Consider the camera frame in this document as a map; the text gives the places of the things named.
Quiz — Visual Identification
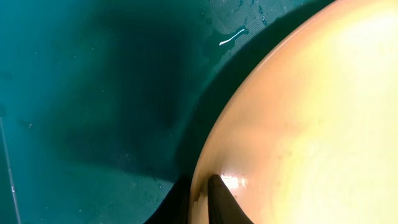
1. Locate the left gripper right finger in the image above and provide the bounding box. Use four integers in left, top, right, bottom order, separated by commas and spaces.
208, 174, 253, 224

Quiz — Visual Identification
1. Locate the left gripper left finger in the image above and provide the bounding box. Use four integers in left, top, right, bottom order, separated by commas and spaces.
144, 175, 192, 224

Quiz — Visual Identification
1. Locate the yellow plate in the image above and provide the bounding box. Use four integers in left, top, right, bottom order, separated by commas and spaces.
190, 0, 397, 224

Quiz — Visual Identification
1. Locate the teal plastic tray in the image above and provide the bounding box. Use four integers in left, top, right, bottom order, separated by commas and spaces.
1, 0, 330, 223

